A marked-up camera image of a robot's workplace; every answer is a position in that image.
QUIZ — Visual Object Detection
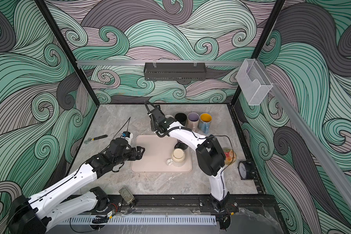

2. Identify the black mug white base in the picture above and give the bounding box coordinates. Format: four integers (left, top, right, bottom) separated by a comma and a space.
175, 113, 187, 126

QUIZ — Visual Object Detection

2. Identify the pink iridescent mug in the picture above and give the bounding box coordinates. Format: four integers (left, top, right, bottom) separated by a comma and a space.
186, 112, 200, 132

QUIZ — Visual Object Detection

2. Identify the cream speckled mug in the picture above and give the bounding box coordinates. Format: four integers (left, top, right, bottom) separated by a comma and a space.
166, 148, 186, 167

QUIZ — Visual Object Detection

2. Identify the blue mug yellow inside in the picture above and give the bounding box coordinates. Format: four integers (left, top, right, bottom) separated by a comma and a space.
198, 113, 212, 135

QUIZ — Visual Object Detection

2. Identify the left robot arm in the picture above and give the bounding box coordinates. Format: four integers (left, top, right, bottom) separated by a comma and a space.
7, 138, 145, 234

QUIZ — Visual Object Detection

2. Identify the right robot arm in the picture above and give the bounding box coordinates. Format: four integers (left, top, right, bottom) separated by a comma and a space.
145, 102, 230, 212

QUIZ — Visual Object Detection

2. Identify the black glossy mug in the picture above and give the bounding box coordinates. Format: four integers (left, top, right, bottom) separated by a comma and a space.
174, 140, 189, 150

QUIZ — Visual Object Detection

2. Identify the pink silicone tray mat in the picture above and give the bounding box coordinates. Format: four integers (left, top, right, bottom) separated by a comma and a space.
131, 135, 193, 173

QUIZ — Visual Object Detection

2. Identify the small metal device front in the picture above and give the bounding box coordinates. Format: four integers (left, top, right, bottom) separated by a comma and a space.
119, 187, 135, 205

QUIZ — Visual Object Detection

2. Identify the colourful round tin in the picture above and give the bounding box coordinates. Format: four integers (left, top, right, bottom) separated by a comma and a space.
223, 148, 237, 165

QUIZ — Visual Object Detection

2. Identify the black alarm clock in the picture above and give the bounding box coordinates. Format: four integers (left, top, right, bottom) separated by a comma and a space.
238, 160, 256, 180

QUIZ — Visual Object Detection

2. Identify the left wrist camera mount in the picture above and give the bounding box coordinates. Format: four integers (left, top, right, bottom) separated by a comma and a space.
121, 131, 133, 145

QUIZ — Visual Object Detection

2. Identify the black wire wall basket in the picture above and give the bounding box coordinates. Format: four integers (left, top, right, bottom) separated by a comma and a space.
143, 62, 207, 81

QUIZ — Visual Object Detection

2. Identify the white slotted cable duct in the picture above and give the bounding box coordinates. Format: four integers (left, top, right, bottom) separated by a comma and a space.
58, 214, 217, 226

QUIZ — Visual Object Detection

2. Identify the clear acrylic wall holder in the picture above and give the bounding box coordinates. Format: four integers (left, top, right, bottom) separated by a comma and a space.
236, 59, 273, 106

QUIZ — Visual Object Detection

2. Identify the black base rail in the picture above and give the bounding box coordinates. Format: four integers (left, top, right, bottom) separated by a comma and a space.
61, 193, 279, 214

